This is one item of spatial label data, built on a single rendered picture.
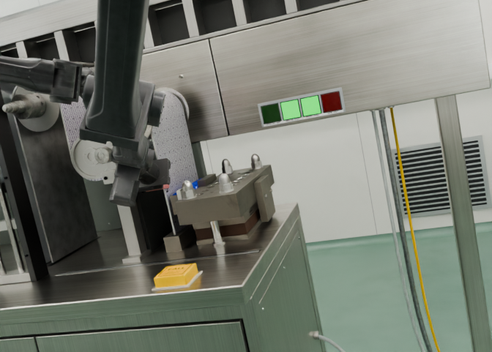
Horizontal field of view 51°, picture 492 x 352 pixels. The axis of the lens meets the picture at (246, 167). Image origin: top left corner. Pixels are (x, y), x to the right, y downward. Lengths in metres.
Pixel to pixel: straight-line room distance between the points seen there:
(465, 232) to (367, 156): 2.20
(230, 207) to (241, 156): 2.81
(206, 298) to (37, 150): 0.74
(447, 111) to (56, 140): 1.18
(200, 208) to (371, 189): 2.77
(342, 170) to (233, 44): 2.47
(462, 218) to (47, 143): 1.27
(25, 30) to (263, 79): 0.82
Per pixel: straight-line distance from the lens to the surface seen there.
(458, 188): 1.72
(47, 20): 1.85
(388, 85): 1.50
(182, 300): 1.05
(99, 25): 0.56
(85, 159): 1.41
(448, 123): 1.68
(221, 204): 1.23
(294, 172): 3.96
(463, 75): 1.52
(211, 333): 1.09
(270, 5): 1.63
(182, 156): 1.46
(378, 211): 3.97
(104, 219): 1.82
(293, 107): 1.52
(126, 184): 1.14
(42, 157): 1.57
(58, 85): 1.09
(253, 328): 1.06
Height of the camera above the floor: 1.24
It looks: 7 degrees down
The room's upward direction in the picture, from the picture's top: 12 degrees counter-clockwise
